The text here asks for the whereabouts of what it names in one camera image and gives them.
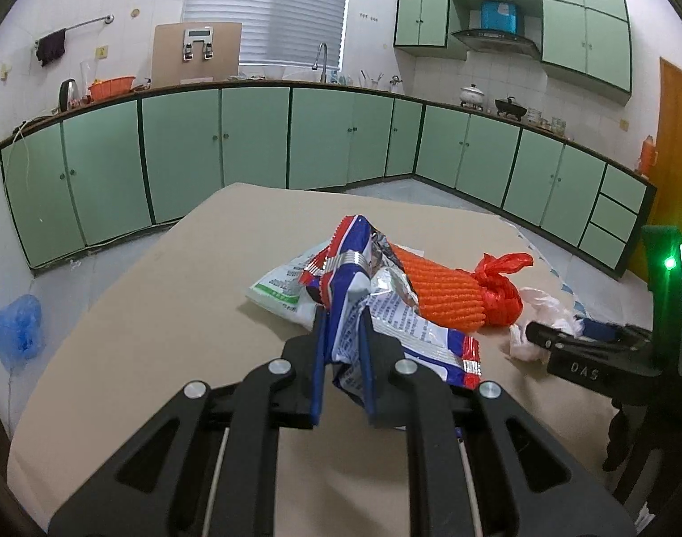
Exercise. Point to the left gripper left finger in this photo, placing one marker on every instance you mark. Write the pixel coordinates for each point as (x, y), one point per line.
(319, 363)

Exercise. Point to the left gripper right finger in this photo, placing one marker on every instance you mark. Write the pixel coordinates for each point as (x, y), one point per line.
(367, 352)

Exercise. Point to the blue red snack wrapper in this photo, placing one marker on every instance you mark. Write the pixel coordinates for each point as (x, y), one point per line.
(359, 272)

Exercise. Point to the green lower kitchen cabinets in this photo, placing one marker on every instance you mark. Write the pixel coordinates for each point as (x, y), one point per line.
(120, 167)

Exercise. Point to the green kitchen cabinets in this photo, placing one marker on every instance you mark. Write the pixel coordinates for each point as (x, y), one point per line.
(585, 42)
(120, 167)

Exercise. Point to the green upper kitchen cabinets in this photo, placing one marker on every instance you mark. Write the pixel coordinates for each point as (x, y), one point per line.
(585, 42)

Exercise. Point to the green white snack wrapper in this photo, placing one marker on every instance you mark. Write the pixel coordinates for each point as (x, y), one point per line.
(281, 293)

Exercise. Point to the orange foam net sleeve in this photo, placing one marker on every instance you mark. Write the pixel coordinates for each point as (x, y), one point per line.
(447, 297)

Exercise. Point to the crumpled white paper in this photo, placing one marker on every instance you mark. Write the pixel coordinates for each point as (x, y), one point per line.
(538, 307)

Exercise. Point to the red plastic bag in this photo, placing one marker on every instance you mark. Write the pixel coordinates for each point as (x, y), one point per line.
(502, 302)

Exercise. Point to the beige table cover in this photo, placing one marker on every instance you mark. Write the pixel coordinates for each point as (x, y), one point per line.
(181, 314)

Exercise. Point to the brown wooden door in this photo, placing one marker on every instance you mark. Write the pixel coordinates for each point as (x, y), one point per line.
(664, 126)

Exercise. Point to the orange thermos bottle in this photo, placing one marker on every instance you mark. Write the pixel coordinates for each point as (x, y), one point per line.
(647, 157)

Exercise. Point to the chrome sink faucet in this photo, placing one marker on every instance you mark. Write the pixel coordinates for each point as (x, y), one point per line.
(320, 62)

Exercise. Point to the white cooking pot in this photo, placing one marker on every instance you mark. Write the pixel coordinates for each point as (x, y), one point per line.
(473, 98)

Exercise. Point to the black wok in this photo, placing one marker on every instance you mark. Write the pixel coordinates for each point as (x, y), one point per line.
(510, 109)

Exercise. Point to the brown cardboard box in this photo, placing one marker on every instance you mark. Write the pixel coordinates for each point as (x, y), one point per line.
(189, 52)

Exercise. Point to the blue plastic bag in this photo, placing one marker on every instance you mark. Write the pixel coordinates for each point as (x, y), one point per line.
(21, 337)

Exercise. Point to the window blind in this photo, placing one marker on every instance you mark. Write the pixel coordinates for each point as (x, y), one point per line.
(278, 31)

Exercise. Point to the orange plastic basin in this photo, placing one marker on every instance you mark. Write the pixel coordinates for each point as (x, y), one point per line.
(110, 88)

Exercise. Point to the black range hood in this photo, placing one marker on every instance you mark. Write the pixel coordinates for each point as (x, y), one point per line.
(499, 42)

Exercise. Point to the steel electric kettle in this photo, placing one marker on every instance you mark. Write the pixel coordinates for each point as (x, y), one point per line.
(68, 95)

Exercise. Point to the chrome towel bar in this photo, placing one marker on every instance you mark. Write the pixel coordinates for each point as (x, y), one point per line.
(106, 20)

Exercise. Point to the dark hanging towel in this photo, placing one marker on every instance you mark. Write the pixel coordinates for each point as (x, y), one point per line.
(51, 47)

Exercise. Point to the black phone mount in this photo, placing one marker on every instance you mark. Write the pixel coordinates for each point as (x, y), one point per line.
(663, 252)

